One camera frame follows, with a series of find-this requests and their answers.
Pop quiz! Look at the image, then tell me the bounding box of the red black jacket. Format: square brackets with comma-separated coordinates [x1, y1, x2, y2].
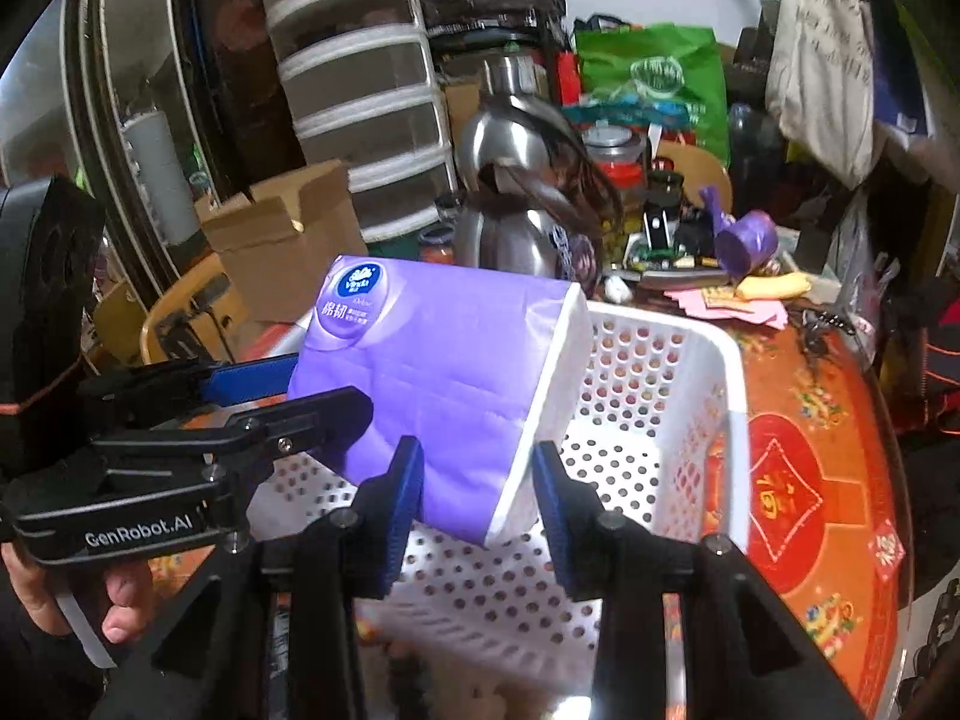
[887, 281, 958, 437]

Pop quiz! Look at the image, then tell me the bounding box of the yellow object on table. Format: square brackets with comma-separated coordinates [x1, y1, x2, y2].
[736, 271, 812, 302]

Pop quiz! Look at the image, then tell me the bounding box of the brown cardboard box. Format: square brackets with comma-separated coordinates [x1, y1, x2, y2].
[195, 160, 368, 323]

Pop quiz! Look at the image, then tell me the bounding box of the purple plastic cup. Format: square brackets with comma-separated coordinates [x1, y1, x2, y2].
[698, 185, 778, 281]

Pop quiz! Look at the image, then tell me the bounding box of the person's left hand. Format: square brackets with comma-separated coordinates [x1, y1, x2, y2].
[2, 543, 158, 645]

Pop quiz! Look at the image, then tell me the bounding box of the white perforated plastic basket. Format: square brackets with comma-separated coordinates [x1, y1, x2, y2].
[245, 299, 752, 699]

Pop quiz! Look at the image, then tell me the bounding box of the stainless steel kettle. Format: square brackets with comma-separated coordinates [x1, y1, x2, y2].
[454, 55, 623, 293]

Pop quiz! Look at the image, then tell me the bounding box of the red floral tablecloth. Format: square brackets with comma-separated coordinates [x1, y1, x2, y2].
[148, 313, 913, 717]

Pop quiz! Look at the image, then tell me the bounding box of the green shopping bag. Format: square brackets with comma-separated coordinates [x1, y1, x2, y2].
[574, 23, 731, 167]

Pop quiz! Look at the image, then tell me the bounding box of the beige canvas tote bag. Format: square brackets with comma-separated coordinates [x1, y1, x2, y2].
[765, 0, 875, 188]

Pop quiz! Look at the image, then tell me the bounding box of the purple tissue pack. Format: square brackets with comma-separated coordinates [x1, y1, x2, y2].
[288, 255, 594, 548]

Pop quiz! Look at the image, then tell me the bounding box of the wooden chair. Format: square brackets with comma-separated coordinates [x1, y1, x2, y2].
[93, 254, 249, 366]

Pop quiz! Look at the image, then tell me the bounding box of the white drawer tower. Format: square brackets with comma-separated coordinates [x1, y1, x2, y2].
[263, 0, 455, 244]

